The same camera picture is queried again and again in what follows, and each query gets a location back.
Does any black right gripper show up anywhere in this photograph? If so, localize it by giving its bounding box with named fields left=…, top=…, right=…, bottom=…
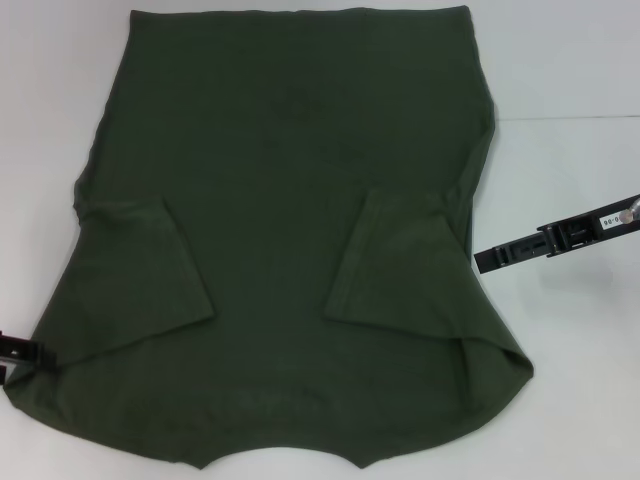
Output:
left=473, top=193, right=640, bottom=275

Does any dark green shirt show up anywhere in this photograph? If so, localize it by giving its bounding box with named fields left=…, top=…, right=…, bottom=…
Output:
left=2, top=5, right=534, bottom=456

